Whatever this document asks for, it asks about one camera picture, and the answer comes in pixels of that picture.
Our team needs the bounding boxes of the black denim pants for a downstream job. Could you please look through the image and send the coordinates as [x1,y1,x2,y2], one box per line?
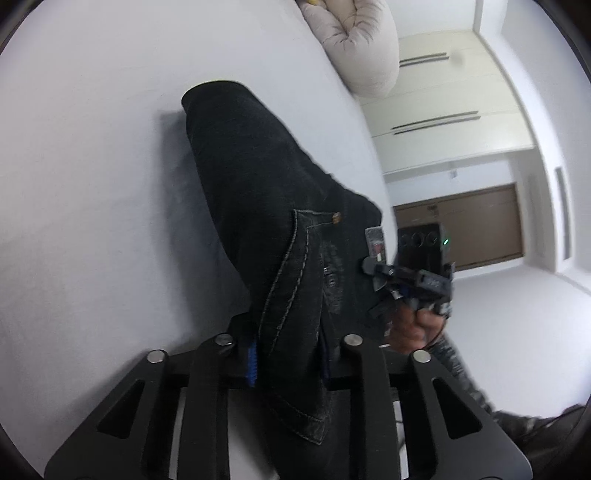
[181,81,382,479]

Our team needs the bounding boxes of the person's right hand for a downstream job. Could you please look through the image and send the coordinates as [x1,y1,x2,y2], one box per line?
[388,303,447,355]

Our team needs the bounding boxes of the brown wooden door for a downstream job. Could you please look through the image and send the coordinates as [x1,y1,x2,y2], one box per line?
[394,184,524,271]

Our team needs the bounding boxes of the white wardrobe doors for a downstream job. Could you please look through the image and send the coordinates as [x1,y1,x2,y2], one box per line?
[360,30,535,175]

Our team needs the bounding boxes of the beige folded duvet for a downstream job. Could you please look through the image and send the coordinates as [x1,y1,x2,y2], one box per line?
[297,0,400,99]

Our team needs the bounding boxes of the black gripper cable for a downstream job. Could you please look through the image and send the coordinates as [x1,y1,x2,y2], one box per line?
[421,308,450,351]

